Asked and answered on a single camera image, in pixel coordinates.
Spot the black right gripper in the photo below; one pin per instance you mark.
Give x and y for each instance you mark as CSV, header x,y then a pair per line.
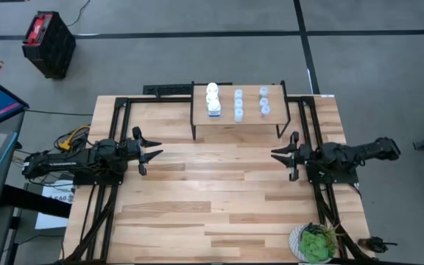
x,y
306,156

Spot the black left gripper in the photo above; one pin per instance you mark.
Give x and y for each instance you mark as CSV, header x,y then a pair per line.
x,y
135,151

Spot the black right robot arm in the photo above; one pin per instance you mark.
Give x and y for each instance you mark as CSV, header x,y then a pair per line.
x,y
363,151

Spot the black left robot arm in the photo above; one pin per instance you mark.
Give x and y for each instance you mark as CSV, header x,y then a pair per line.
x,y
61,162

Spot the wooden shelf with black legs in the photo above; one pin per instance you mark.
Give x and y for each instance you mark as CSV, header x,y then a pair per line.
x,y
251,110

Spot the green succulent in white pot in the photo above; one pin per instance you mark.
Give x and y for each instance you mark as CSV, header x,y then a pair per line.
x,y
313,244

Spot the white paper sheet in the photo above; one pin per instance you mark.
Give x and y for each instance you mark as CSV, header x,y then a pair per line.
x,y
52,221

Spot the small black tool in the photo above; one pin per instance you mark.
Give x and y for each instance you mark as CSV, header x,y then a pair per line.
x,y
372,243

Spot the black desk base beam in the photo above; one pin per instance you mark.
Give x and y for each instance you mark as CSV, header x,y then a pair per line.
x,y
35,200

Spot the black crate with red top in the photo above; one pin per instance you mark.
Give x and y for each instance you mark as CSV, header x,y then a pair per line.
x,y
53,48

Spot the black aluminium rig frame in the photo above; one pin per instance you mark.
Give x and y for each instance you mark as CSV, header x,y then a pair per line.
x,y
309,100

